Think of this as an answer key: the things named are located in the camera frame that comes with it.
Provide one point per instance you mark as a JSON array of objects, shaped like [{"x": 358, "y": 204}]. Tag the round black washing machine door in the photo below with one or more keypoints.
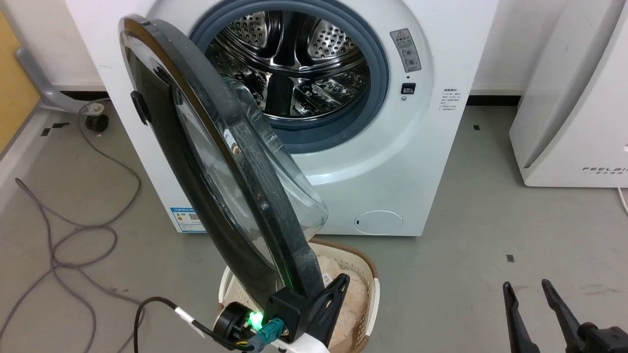
[{"x": 162, "y": 127}]

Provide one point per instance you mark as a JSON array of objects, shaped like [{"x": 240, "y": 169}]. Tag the beige fluffy plush item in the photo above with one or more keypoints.
[{"x": 352, "y": 314}]

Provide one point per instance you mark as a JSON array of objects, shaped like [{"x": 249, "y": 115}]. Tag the stainless steel washer drum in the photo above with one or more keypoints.
[{"x": 294, "y": 54}]

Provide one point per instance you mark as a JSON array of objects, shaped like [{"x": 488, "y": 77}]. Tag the black caster wheel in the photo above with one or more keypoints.
[{"x": 96, "y": 122}]

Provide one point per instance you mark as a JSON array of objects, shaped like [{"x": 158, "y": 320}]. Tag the white appliance with grey lettering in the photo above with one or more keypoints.
[{"x": 579, "y": 122}]

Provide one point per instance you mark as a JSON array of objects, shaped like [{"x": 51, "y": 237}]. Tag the yellow wooden panel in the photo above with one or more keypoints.
[{"x": 14, "y": 98}]

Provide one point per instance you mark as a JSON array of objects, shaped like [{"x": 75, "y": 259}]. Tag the grey warning sticker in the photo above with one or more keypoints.
[{"x": 406, "y": 50}]

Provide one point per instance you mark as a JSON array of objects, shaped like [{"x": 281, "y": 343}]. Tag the round white filter cover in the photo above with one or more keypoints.
[{"x": 379, "y": 222}]

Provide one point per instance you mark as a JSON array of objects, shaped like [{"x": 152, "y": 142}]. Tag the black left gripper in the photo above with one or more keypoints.
[{"x": 289, "y": 314}]

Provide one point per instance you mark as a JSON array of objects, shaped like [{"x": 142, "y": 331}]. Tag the white front-load washing machine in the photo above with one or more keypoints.
[{"x": 417, "y": 171}]

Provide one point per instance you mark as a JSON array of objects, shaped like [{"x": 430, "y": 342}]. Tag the cream plastic laundry basket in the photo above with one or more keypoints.
[{"x": 367, "y": 289}]

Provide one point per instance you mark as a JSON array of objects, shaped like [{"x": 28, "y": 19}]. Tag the blue white energy label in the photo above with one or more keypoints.
[{"x": 186, "y": 220}]

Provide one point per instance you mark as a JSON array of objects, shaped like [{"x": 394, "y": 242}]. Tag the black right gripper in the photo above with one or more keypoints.
[{"x": 606, "y": 340}]

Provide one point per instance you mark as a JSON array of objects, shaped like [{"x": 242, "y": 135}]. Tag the black door lock latch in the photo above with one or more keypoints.
[{"x": 408, "y": 88}]

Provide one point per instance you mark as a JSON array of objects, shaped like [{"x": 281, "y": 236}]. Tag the grey metal tube leg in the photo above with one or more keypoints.
[{"x": 44, "y": 90}]

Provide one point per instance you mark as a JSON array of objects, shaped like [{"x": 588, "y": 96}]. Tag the long black tape mark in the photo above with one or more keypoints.
[{"x": 54, "y": 129}]

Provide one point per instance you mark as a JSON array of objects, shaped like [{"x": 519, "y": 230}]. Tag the grey rubber door gasket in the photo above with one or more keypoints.
[{"x": 379, "y": 93}]

